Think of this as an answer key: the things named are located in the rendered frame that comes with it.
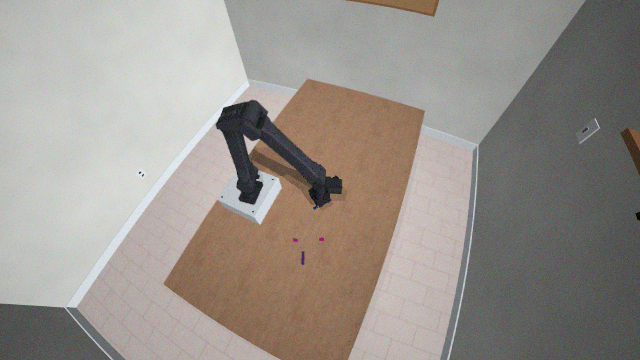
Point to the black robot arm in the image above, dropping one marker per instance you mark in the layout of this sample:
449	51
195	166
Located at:
253	123

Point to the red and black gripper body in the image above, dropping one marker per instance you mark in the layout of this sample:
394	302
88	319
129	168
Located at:
318	198

